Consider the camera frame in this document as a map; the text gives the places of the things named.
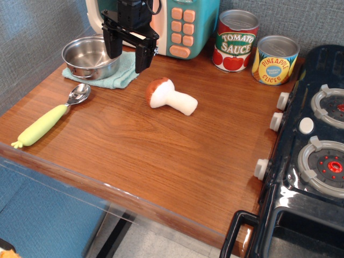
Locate pineapple slices can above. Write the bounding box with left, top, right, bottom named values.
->
left=252, top=35, right=300, bottom=85

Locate light teal cloth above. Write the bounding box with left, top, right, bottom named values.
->
left=62, top=52, right=139, bottom=89

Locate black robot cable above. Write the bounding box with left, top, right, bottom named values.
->
left=141, top=0, right=163, bottom=16

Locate black toy stove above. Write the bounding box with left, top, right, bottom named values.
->
left=220, top=45, right=343, bottom=257

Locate small steel pot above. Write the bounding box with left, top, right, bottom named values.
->
left=62, top=35, right=120, bottom=80

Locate teal toy microwave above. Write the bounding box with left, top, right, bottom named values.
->
left=86, top=1, right=220, bottom=60

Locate plush mushroom toy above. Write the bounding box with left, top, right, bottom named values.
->
left=145, top=77, right=198, bottom=116

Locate yellow handled metal spoon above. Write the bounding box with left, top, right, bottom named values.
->
left=11, top=83, right=91, bottom=149

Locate orange object at corner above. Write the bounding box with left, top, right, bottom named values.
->
left=0, top=239, right=21, bottom=258

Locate tomato sauce can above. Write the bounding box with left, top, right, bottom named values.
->
left=212, top=9, right=260, bottom=72

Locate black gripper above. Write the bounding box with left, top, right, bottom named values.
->
left=101, top=1, right=160, bottom=74

